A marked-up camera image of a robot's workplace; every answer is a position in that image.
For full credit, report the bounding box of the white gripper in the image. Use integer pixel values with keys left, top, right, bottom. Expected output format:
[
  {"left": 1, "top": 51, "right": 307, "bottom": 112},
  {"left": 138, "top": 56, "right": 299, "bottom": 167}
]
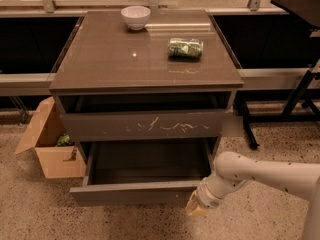
[{"left": 186, "top": 175, "right": 234, "bottom": 217}]

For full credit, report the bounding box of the grey drawer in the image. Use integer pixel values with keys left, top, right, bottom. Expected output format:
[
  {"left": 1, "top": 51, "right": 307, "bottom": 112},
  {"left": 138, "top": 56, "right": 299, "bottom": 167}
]
[
  {"left": 61, "top": 110, "right": 236, "bottom": 142},
  {"left": 70, "top": 137, "right": 219, "bottom": 206}
]

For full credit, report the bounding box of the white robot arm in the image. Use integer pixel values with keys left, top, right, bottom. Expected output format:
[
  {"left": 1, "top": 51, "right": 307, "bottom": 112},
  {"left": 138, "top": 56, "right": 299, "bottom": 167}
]
[{"left": 186, "top": 152, "right": 320, "bottom": 240}]

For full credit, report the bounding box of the grey top drawer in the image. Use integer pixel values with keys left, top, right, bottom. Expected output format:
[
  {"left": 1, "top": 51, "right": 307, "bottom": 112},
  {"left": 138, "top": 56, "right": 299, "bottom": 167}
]
[{"left": 61, "top": 110, "right": 236, "bottom": 142}]

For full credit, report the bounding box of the grey drawer cabinet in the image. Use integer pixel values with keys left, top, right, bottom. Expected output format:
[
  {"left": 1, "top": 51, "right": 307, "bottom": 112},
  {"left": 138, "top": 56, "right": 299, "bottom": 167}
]
[{"left": 48, "top": 9, "right": 245, "bottom": 158}]

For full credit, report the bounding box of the green item in box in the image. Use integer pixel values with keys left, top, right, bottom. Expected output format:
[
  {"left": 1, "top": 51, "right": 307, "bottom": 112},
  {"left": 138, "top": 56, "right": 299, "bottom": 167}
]
[{"left": 56, "top": 133, "right": 73, "bottom": 147}]

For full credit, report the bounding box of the crushed green can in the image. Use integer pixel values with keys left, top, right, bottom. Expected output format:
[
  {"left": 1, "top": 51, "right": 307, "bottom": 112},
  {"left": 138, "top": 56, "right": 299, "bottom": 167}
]
[{"left": 168, "top": 38, "right": 203, "bottom": 59}]

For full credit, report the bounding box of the open cardboard box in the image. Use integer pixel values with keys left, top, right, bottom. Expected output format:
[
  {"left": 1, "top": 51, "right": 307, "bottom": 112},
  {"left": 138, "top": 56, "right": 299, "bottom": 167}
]
[{"left": 15, "top": 97, "right": 86, "bottom": 178}]

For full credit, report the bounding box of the white ceramic bowl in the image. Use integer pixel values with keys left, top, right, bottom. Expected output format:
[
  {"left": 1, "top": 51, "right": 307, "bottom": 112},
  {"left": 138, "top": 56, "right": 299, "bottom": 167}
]
[{"left": 121, "top": 6, "right": 151, "bottom": 30}]

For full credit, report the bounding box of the black table with legs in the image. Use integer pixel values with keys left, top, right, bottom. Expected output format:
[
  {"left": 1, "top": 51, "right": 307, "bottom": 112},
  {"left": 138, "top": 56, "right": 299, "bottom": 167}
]
[{"left": 234, "top": 0, "right": 320, "bottom": 150}]

